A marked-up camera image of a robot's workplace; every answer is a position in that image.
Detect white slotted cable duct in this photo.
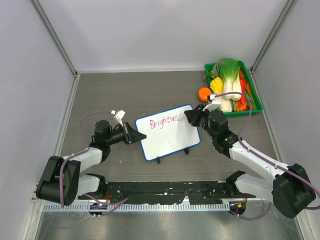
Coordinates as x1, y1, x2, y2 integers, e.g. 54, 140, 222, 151
42, 202, 230, 212

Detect toy bok choy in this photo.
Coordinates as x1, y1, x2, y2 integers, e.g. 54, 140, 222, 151
219, 58, 242, 101

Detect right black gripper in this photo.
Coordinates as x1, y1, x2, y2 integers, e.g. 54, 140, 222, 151
185, 104, 217, 140

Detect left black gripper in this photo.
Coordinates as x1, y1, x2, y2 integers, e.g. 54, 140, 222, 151
105, 122, 145, 146

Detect white marker magenta cap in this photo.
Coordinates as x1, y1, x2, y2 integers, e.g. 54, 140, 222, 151
177, 104, 200, 121

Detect orange toy fruit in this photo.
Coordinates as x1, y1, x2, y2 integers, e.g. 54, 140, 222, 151
197, 87, 212, 103

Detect red toy peppers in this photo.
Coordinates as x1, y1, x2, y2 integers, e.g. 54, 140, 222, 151
235, 70, 252, 112

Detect wire whiteboard stand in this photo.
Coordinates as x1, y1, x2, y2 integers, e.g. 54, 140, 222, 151
155, 147, 190, 164

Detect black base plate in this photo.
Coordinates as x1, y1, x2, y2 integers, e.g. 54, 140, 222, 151
99, 180, 257, 205

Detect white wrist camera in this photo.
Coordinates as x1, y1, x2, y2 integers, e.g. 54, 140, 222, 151
202, 94, 221, 112
110, 109, 126, 126

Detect green toy pea pods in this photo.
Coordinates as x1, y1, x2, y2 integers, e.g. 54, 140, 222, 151
244, 87, 257, 110

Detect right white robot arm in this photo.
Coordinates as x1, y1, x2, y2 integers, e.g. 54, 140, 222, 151
184, 104, 317, 219

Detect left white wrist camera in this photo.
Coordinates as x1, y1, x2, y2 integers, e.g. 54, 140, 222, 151
110, 109, 126, 126

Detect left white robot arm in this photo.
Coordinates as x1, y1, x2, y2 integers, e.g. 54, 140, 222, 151
35, 120, 147, 207

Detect blue framed whiteboard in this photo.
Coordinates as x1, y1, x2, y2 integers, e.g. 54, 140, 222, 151
135, 104, 201, 161

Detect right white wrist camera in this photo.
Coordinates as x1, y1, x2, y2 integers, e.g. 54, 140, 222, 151
202, 94, 221, 112

